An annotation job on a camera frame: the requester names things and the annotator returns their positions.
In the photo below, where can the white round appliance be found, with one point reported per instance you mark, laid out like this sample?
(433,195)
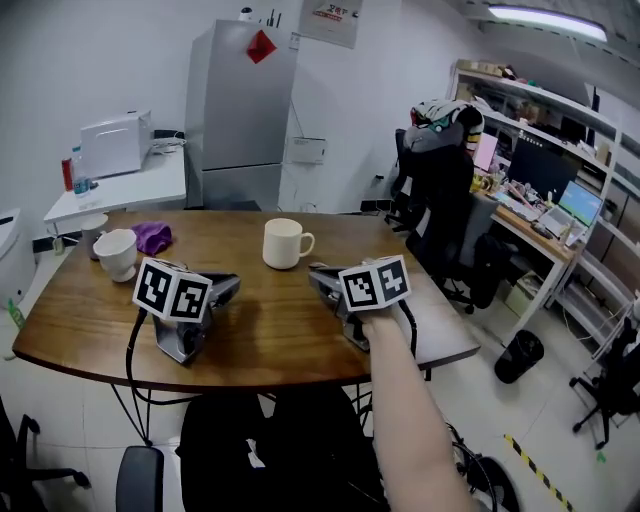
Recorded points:
(14,255)

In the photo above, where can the silver refrigerator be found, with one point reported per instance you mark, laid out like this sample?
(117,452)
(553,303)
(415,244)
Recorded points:
(240,125)

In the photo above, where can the white box appliance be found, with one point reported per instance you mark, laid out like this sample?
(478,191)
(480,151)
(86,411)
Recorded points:
(112,147)

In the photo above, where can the purple cloth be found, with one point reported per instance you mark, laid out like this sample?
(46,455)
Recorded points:
(152,236)

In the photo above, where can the pink screen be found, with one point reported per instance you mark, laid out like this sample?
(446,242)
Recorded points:
(485,152)

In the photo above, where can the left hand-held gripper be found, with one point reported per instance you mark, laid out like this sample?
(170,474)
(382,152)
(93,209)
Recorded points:
(172,292)

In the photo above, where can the yellow black hazard tape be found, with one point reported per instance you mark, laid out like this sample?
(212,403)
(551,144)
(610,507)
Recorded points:
(537,472)

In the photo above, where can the red diamond paper decoration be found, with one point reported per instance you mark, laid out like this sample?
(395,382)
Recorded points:
(261,46)

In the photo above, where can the red can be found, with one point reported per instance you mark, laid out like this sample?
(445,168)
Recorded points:
(67,175)

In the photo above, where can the grey cup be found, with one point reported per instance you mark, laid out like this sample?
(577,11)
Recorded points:
(91,235)

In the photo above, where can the person's right forearm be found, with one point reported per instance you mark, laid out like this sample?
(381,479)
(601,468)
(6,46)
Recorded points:
(410,410)

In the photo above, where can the black trash bin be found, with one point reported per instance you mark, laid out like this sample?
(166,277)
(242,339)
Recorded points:
(519,357)

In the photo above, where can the white side table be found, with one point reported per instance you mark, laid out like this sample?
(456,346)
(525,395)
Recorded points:
(135,192)

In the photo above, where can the clear water bottle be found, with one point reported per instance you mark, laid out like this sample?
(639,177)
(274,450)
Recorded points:
(80,175)

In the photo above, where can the white shelving unit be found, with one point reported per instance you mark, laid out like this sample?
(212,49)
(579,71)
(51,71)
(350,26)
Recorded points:
(565,115)

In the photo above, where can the striped garment on chair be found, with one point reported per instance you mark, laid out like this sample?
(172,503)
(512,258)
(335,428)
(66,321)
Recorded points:
(445,117)

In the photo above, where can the white wall box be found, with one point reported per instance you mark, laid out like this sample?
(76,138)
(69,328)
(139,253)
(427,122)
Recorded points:
(308,150)

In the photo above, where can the small white security camera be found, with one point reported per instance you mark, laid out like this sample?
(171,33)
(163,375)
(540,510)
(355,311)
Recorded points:
(245,13)

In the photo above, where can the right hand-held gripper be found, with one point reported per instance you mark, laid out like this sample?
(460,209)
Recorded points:
(375,285)

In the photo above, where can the black router antennas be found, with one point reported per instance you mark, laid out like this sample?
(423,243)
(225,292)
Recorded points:
(270,18)

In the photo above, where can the black swivel chair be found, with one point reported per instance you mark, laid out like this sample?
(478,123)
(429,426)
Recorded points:
(617,380)

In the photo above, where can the person's black clothing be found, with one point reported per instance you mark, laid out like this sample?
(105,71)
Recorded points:
(290,450)

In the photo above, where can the open laptop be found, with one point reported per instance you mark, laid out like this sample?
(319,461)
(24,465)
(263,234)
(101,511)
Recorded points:
(575,207)

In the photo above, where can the white footed cup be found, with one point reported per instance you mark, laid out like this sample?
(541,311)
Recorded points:
(117,252)

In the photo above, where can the black chair armrest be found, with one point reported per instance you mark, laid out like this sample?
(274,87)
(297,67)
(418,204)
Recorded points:
(140,480)

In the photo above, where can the wall poster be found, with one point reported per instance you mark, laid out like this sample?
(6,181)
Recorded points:
(330,20)

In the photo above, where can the black computer monitor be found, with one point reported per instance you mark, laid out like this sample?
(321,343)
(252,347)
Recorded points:
(540,170)

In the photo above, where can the white keyboard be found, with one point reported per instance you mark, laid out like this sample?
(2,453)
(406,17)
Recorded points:
(517,206)

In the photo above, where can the wooden office desk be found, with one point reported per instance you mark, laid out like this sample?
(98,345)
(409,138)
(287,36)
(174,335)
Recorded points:
(530,235)

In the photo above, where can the black chair base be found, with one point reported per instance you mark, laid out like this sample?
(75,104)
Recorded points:
(30,465)

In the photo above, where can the ceiling light panel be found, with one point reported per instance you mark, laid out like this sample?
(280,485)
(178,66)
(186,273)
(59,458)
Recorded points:
(547,20)

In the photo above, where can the black office chair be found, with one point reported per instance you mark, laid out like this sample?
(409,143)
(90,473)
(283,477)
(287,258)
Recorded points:
(445,215)

